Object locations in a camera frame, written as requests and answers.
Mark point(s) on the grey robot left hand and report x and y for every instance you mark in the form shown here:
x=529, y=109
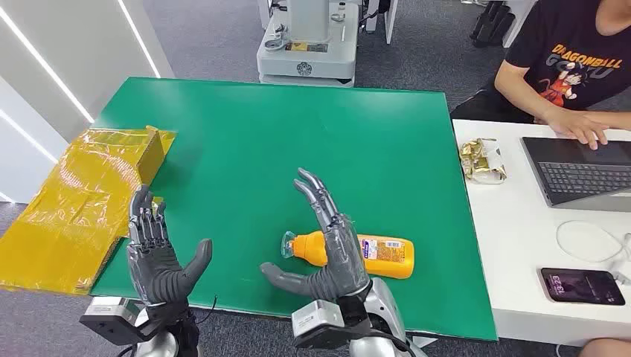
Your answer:
x=153, y=266

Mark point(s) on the person's right hand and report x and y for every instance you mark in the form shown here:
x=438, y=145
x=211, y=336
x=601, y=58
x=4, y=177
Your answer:
x=577, y=125

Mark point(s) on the black bag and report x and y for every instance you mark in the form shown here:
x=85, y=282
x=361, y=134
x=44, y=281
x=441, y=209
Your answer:
x=490, y=24

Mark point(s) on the person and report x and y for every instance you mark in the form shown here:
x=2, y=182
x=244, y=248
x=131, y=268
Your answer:
x=567, y=44

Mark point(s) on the orange plastic bottle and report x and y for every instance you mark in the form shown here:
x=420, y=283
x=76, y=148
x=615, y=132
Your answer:
x=389, y=256

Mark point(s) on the yellow film-wrapped cardboard box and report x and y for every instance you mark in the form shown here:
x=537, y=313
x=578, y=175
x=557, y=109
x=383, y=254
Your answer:
x=74, y=207

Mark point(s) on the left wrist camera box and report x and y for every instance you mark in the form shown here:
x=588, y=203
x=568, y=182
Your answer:
x=106, y=318

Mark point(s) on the person's left forearm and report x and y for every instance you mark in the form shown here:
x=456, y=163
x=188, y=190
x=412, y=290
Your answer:
x=613, y=119

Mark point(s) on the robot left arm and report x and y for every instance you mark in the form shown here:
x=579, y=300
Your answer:
x=170, y=325

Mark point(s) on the white desk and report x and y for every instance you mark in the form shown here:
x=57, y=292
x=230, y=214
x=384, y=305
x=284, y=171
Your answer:
x=512, y=236

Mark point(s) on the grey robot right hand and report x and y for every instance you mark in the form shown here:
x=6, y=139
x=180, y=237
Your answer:
x=342, y=261

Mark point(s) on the grey laptop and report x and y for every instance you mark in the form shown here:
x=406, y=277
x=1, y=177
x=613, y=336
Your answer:
x=577, y=172

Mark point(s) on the pale grey machine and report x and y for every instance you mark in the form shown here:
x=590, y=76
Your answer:
x=308, y=54

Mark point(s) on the person's right forearm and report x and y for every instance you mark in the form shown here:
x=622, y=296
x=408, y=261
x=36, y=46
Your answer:
x=522, y=93

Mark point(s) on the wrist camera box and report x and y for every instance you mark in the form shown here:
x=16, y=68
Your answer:
x=315, y=320
x=106, y=318

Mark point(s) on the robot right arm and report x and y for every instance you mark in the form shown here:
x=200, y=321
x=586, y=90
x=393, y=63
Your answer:
x=384, y=308

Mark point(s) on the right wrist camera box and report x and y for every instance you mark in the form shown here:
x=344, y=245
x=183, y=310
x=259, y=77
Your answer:
x=315, y=320

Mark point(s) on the black smartphone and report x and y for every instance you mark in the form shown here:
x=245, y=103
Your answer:
x=581, y=287

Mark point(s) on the green table mat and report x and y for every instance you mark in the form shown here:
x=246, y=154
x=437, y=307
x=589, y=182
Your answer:
x=276, y=148

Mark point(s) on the gold foil snack wrapper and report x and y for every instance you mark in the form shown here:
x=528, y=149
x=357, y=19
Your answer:
x=480, y=160

